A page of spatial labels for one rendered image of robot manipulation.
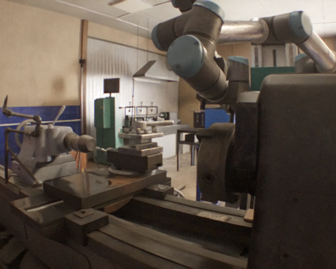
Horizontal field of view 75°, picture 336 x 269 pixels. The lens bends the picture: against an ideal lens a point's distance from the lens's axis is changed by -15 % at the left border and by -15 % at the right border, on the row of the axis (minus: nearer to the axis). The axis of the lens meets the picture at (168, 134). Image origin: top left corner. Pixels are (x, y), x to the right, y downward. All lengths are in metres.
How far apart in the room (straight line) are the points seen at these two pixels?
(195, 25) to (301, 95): 0.29
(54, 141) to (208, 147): 0.90
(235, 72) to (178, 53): 1.20
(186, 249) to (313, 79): 0.59
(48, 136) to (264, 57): 1.55
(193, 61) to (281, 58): 1.44
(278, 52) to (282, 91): 1.46
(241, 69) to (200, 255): 1.30
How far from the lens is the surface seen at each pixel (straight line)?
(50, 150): 1.41
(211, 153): 0.71
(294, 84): 0.51
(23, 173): 1.63
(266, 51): 1.98
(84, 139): 1.23
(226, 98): 0.72
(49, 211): 1.03
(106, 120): 5.41
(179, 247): 0.82
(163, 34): 0.73
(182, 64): 0.56
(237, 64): 1.77
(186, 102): 8.94
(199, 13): 0.64
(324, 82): 0.52
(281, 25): 1.13
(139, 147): 1.18
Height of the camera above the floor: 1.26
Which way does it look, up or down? 6 degrees down
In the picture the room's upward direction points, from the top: straight up
